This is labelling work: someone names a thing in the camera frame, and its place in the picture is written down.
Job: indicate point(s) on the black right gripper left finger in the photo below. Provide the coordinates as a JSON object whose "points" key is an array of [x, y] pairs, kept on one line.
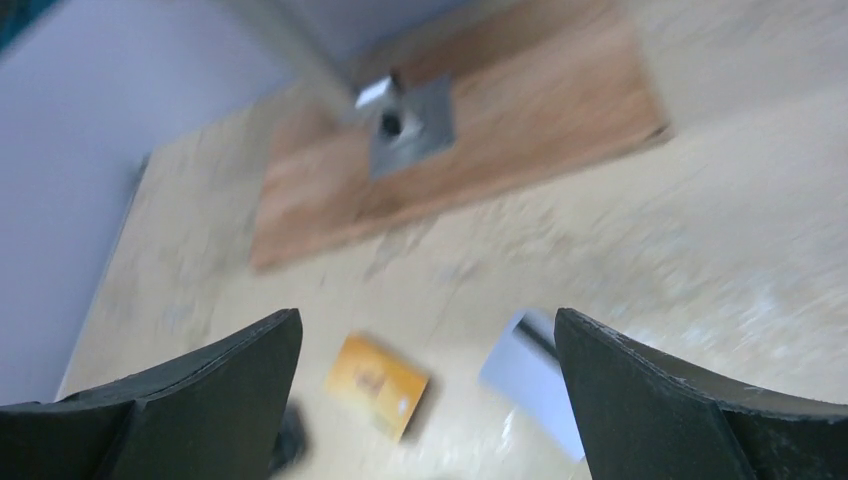
{"points": [[219, 412]]}

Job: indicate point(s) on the brown wooden board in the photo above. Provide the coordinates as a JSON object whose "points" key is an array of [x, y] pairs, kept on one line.
{"points": [[538, 89]]}

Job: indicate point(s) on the orange credit card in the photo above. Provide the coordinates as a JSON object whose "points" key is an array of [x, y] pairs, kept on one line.
{"points": [[377, 383]]}

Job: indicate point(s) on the grey card holder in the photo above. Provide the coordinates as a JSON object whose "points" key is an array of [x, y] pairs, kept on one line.
{"points": [[524, 368]]}

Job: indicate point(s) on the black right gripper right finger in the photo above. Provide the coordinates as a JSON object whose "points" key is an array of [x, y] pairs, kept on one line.
{"points": [[644, 414]]}

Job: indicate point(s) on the grey metal stand base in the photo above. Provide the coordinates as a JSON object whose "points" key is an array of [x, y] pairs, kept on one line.
{"points": [[408, 123]]}

